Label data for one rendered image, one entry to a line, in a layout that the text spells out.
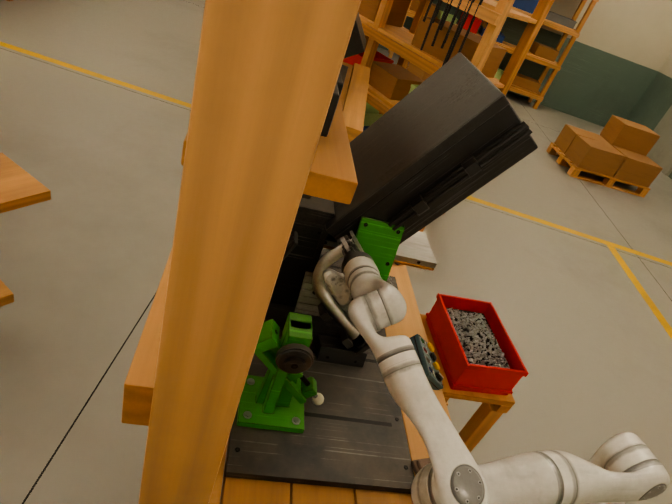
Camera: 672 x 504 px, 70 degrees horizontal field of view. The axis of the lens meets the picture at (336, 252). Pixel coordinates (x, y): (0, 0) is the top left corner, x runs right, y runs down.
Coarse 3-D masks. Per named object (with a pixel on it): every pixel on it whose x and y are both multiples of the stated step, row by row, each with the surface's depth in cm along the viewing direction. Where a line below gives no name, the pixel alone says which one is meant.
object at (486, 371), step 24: (432, 312) 166; (456, 312) 165; (480, 312) 171; (432, 336) 163; (456, 336) 148; (480, 336) 160; (504, 336) 158; (456, 360) 146; (480, 360) 150; (504, 360) 154; (456, 384) 145; (480, 384) 147; (504, 384) 148
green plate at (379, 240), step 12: (360, 228) 118; (372, 228) 118; (384, 228) 119; (360, 240) 119; (372, 240) 120; (384, 240) 120; (396, 240) 121; (372, 252) 121; (384, 252) 121; (396, 252) 122; (384, 264) 123; (384, 276) 124
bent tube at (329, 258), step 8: (352, 232) 116; (352, 240) 116; (336, 248) 117; (360, 248) 116; (328, 256) 116; (336, 256) 116; (320, 264) 117; (328, 264) 117; (320, 272) 117; (312, 280) 119; (320, 280) 118; (320, 288) 119; (320, 296) 120; (328, 296) 120; (328, 304) 121; (336, 304) 122; (336, 312) 122; (336, 320) 124; (344, 320) 123; (344, 328) 124; (352, 328) 125; (352, 336) 125
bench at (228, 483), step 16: (224, 464) 99; (224, 480) 97; (240, 480) 97; (256, 480) 98; (224, 496) 94; (240, 496) 95; (256, 496) 96; (272, 496) 97; (288, 496) 98; (304, 496) 99; (320, 496) 100; (336, 496) 101; (352, 496) 102; (368, 496) 103; (384, 496) 104; (400, 496) 105
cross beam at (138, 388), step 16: (160, 288) 78; (160, 304) 75; (160, 320) 73; (144, 336) 70; (144, 352) 67; (144, 368) 65; (128, 384) 63; (144, 384) 64; (128, 400) 65; (144, 400) 65; (128, 416) 67; (144, 416) 67
